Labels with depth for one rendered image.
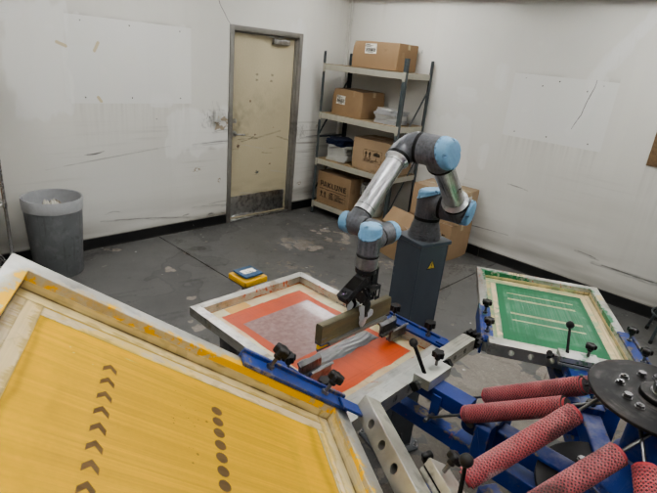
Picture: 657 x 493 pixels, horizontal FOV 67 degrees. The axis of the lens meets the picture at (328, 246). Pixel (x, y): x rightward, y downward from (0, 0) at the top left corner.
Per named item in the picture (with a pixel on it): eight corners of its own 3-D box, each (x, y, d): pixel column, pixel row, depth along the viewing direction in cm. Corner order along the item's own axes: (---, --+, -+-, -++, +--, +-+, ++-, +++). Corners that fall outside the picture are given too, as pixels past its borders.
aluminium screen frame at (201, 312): (189, 315, 192) (189, 306, 191) (299, 278, 233) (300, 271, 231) (336, 425, 143) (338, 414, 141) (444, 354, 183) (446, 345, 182)
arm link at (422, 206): (421, 210, 234) (426, 182, 229) (448, 217, 227) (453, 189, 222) (409, 214, 225) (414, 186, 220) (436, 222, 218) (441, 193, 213)
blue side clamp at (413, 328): (373, 326, 200) (375, 310, 198) (381, 322, 204) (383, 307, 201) (437, 360, 181) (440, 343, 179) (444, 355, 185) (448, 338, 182)
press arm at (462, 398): (415, 391, 155) (416, 378, 153) (425, 383, 159) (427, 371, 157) (463, 421, 144) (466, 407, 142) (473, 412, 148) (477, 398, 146)
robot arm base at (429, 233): (424, 229, 240) (428, 209, 236) (447, 240, 228) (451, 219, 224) (400, 232, 232) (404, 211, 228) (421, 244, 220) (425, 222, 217)
